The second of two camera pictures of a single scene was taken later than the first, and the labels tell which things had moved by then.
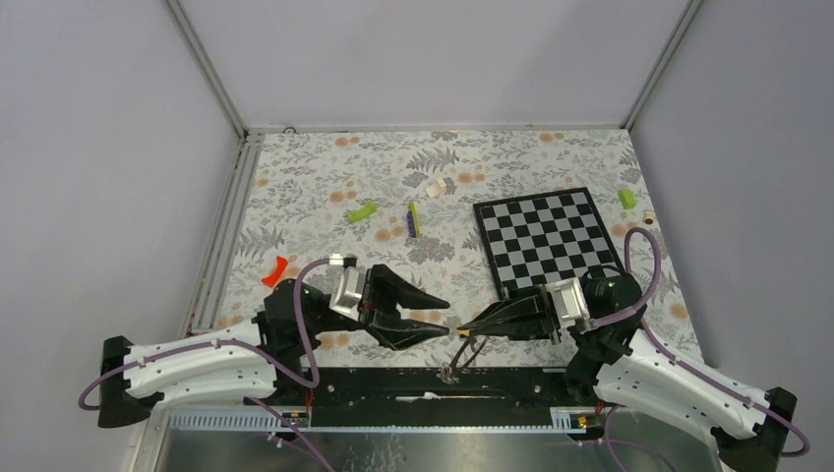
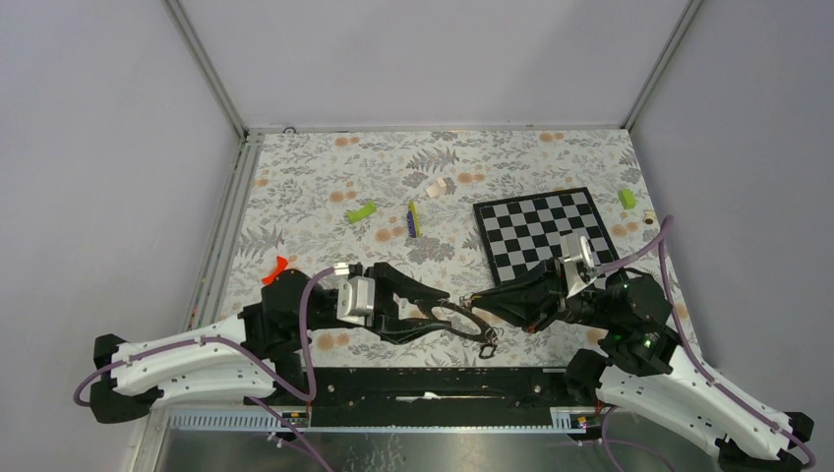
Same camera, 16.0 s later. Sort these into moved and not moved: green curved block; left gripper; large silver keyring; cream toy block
Moved: large silver keyring
Not moved: left gripper; green curved block; cream toy block
